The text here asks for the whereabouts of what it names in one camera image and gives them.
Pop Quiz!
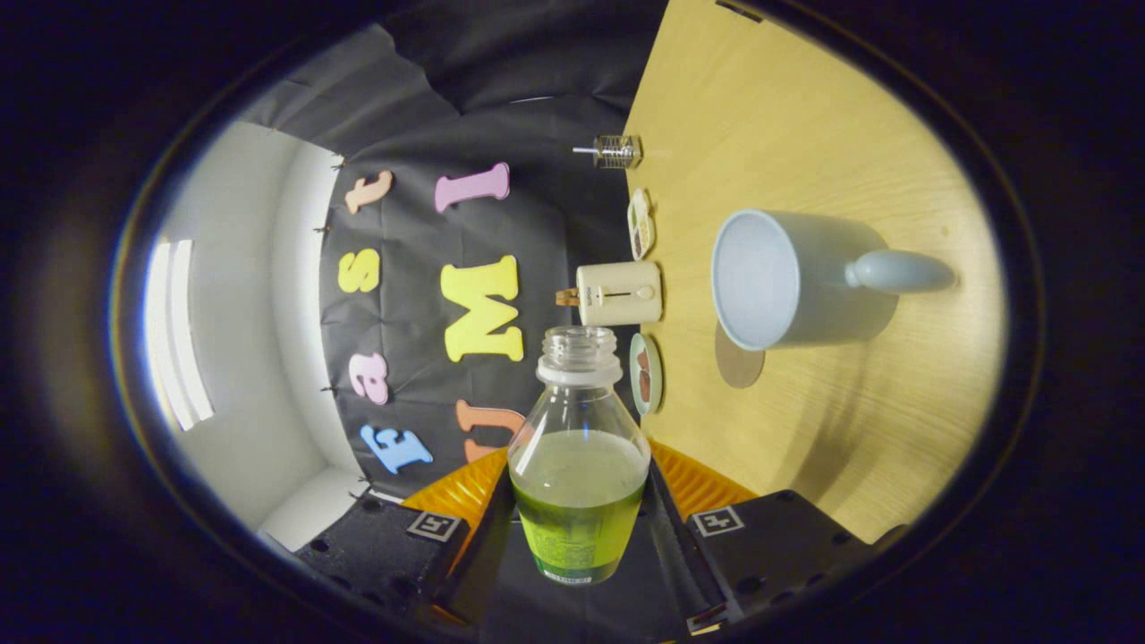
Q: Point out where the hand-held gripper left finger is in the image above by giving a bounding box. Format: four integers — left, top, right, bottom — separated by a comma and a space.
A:
295, 447, 520, 627

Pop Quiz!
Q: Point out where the wooden table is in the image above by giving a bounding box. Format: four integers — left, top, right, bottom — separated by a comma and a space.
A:
623, 0, 1007, 545

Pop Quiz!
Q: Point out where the ceiling light panel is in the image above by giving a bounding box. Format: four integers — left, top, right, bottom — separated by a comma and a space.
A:
143, 237, 216, 433

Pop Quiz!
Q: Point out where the pale green plate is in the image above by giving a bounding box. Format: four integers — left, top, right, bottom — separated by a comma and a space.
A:
629, 333, 664, 416

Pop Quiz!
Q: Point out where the green juice bottle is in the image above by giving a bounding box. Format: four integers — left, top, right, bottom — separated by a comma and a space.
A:
507, 326, 652, 587

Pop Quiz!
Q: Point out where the round brown coaster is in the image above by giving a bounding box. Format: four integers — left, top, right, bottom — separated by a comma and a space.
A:
715, 320, 767, 389

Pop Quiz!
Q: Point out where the black backdrop cloth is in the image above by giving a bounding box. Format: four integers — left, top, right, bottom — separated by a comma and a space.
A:
237, 0, 667, 502

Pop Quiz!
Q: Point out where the pale grey cup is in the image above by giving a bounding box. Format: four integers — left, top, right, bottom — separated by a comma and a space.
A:
711, 209, 956, 352

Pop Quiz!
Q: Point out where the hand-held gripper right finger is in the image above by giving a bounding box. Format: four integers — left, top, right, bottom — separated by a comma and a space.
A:
644, 438, 909, 636

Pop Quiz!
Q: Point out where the white toaster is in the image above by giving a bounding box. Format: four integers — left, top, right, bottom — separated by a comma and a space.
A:
577, 261, 664, 326

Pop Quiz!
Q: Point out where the clear square holder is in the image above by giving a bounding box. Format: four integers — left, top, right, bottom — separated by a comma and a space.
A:
594, 135, 643, 170

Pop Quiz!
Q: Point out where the white divided snack tray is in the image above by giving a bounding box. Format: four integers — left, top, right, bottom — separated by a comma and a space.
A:
627, 188, 657, 261

